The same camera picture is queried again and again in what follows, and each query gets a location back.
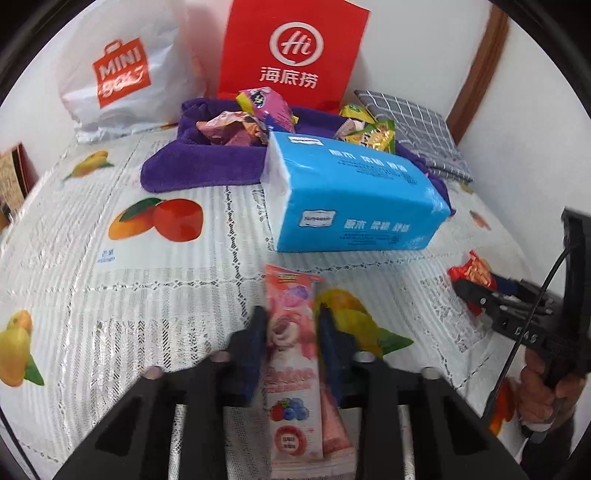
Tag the blue tissue pack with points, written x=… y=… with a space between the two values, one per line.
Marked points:
x=360 y=198

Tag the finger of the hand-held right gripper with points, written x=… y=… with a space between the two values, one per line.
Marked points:
x=512 y=288
x=475 y=297

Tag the purple towel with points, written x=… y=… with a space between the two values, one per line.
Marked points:
x=198 y=166

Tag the magenta snack packet yellow edge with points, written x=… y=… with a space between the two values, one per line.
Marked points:
x=265 y=107

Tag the red paper bag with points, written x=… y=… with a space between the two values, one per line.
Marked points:
x=295 y=50

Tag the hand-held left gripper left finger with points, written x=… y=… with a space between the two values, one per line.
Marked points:
x=256 y=355

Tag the brown wooden door frame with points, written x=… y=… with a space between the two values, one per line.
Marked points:
x=480 y=69

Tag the yellow green snack packet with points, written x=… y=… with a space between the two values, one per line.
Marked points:
x=358 y=113

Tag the white plastic bag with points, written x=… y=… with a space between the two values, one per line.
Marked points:
x=134 y=83

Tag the grey checkered cloth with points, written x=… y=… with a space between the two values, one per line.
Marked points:
x=415 y=134

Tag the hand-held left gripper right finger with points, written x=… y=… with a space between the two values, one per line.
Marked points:
x=330 y=355

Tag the person's right hand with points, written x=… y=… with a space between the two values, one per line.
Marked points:
x=540 y=397

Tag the small red snack packet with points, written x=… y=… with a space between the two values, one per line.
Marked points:
x=473 y=272

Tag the brown patterned book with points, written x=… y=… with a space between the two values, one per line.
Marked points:
x=14 y=184

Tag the green triangular snack packet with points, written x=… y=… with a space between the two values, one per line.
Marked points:
x=378 y=136

